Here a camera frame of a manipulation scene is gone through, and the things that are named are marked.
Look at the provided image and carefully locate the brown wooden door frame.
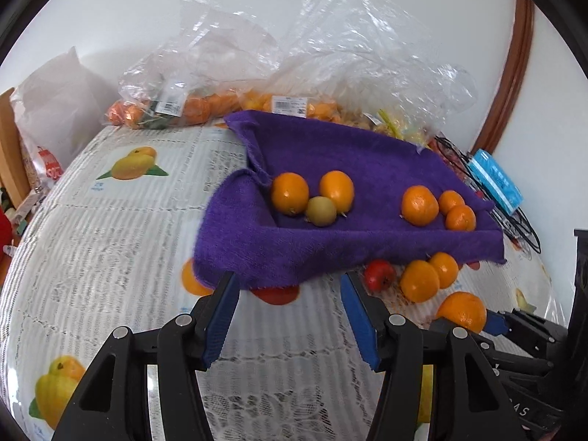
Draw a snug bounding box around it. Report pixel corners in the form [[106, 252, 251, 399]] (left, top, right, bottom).
[[472, 0, 535, 153]]

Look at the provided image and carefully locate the clear bag of kumquats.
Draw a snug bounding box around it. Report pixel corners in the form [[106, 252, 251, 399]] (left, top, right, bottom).
[[239, 0, 477, 146]]

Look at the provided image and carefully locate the clear bag of tangerines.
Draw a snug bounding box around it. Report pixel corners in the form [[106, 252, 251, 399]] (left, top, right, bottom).
[[105, 0, 283, 129]]

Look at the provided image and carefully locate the black cable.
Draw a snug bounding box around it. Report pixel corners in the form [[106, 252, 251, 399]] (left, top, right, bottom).
[[431, 133, 542, 254]]

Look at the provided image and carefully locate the fruit print tablecloth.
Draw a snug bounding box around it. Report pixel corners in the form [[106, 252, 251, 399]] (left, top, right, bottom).
[[1, 126, 382, 440]]

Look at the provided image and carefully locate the small red apple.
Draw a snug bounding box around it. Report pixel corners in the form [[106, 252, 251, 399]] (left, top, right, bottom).
[[364, 259, 397, 293]]

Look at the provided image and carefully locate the bag of red fruits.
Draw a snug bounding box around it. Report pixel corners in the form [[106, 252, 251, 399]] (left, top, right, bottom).
[[430, 136, 479, 192]]

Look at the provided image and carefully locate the oval orange kumquat fruit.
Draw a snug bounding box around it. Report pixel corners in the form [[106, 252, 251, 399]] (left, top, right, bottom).
[[319, 170, 355, 214]]

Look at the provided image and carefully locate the purple towel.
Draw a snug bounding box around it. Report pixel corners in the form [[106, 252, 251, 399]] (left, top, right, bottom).
[[192, 110, 508, 291]]

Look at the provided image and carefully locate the large orange tangerine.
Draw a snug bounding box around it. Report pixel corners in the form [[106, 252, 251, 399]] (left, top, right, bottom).
[[435, 292, 487, 333]]

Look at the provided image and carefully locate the white plastic bag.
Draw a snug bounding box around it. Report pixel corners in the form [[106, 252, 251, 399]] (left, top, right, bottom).
[[10, 48, 116, 187]]

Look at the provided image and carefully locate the small brown kiwi fruit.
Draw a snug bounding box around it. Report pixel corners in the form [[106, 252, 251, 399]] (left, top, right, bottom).
[[305, 196, 338, 227]]

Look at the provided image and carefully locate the blue tissue pack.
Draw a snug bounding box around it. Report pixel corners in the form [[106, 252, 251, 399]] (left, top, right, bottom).
[[467, 148, 523, 215]]

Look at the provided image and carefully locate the wooden chair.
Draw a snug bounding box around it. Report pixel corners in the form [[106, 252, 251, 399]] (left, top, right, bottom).
[[0, 88, 31, 208]]

